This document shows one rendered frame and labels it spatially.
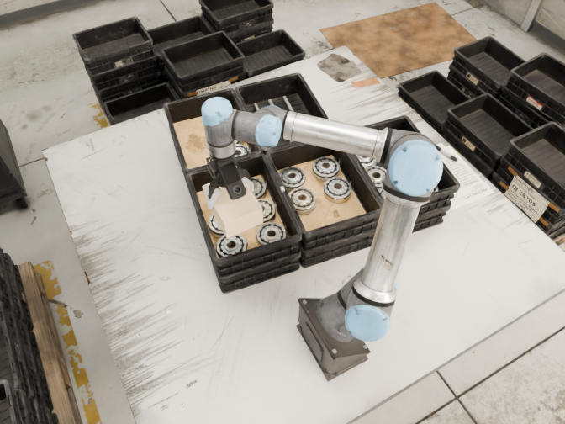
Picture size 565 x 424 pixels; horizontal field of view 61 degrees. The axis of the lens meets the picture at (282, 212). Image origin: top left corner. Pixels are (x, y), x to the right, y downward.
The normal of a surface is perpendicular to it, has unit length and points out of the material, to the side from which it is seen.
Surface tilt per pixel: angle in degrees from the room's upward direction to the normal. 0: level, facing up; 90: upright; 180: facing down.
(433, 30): 0
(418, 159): 51
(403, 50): 2
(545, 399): 0
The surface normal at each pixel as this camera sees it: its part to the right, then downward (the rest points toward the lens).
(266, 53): 0.00, -0.60
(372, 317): -0.23, 0.44
